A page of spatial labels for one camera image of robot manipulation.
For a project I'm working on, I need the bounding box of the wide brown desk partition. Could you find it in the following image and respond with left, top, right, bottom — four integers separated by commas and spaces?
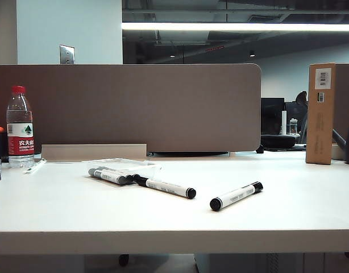
0, 63, 262, 154

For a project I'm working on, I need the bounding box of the narrow brown desk partition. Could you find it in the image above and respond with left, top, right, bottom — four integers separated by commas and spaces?
332, 63, 349, 146

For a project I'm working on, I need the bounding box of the water bottle red label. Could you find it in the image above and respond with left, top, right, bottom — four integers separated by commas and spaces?
6, 85, 35, 169

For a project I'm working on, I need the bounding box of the tall brown cardboard box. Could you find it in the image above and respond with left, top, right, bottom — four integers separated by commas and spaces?
305, 63, 336, 166

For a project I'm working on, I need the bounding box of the metal wall switch plate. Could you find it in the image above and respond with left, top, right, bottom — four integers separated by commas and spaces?
59, 44, 76, 65

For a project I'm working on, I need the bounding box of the dark haired person head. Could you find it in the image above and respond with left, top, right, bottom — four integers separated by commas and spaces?
295, 90, 309, 109

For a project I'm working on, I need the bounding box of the clear plastic packaging box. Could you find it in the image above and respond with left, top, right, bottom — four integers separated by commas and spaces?
82, 157, 163, 186

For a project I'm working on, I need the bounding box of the long ceiling light strip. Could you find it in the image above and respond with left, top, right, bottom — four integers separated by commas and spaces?
122, 22, 349, 32

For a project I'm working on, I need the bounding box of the long beige cable tray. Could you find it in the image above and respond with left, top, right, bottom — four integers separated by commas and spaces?
41, 143, 148, 163

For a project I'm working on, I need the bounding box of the black round cushion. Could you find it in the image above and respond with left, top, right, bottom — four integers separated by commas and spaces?
261, 134, 297, 149

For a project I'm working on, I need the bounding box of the black computer monitor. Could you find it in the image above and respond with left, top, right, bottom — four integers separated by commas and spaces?
285, 101, 308, 134
261, 97, 285, 135

